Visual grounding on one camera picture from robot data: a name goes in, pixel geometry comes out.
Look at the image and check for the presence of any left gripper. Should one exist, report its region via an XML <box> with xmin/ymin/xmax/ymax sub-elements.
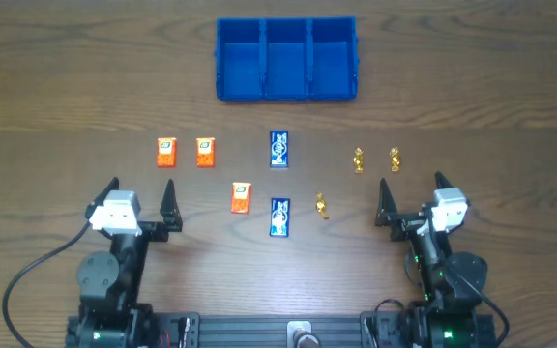
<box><xmin>84</xmin><ymin>176</ymin><xmax>184</xmax><ymax>243</ymax></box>

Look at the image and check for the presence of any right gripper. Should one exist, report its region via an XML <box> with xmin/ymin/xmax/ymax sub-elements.
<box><xmin>373</xmin><ymin>171</ymin><xmax>454</xmax><ymax>242</ymax></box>

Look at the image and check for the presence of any orange candy box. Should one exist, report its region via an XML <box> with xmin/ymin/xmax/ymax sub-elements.
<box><xmin>156</xmin><ymin>137</ymin><xmax>178</xmax><ymax>169</ymax></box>
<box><xmin>195</xmin><ymin>137</ymin><xmax>217</xmax><ymax>169</ymax></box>
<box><xmin>230</xmin><ymin>181</ymin><xmax>252</xmax><ymax>215</ymax></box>

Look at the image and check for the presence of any blue candy pack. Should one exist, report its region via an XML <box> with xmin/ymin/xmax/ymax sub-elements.
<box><xmin>269</xmin><ymin>196</ymin><xmax>291</xmax><ymax>238</ymax></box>
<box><xmin>269</xmin><ymin>130</ymin><xmax>290</xmax><ymax>169</ymax></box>

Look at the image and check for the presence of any blue tray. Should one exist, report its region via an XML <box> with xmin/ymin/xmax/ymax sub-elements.
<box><xmin>215</xmin><ymin>16</ymin><xmax>360</xmax><ymax>102</ymax></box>

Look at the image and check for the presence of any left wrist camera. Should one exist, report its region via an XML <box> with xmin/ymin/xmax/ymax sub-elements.
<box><xmin>88</xmin><ymin>189</ymin><xmax>143</xmax><ymax>238</ymax></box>

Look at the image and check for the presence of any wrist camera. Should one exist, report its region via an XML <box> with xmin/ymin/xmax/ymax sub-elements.
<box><xmin>416</xmin><ymin>187</ymin><xmax>469</xmax><ymax>237</ymax></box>
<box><xmin>88</xmin><ymin>189</ymin><xmax>143</xmax><ymax>238</ymax></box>

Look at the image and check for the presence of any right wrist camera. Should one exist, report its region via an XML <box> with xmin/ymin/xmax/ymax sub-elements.
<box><xmin>416</xmin><ymin>187</ymin><xmax>469</xmax><ymax>237</ymax></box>

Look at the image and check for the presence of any black cable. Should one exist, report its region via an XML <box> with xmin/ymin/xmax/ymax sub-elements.
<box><xmin>452</xmin><ymin>270</ymin><xmax>511</xmax><ymax>345</ymax></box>
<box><xmin>1</xmin><ymin>220</ymin><xmax>91</xmax><ymax>348</ymax></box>

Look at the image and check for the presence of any mounting rail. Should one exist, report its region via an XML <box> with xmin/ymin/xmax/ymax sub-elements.
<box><xmin>65</xmin><ymin>312</ymin><xmax>497</xmax><ymax>348</ymax></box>

